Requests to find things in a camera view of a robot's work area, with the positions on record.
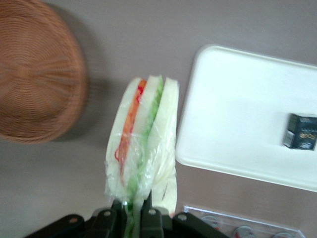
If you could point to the plastic sandwich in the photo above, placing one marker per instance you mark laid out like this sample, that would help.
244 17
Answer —
146 124

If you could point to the brown round wicker basket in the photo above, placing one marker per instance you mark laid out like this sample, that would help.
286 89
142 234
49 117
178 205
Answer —
37 74

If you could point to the small black box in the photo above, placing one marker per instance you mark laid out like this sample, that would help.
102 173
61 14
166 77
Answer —
301 131

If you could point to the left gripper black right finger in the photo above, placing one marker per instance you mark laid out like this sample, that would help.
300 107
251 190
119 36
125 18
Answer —
158 223

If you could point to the clear acrylic box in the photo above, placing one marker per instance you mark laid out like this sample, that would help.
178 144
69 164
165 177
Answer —
247 220

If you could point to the red soda can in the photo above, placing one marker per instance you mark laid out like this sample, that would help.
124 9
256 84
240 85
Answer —
244 231
210 220

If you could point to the cream plastic tray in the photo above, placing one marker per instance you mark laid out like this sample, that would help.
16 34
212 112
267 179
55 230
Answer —
235 111

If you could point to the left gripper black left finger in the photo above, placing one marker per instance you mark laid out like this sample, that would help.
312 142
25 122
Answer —
104 223

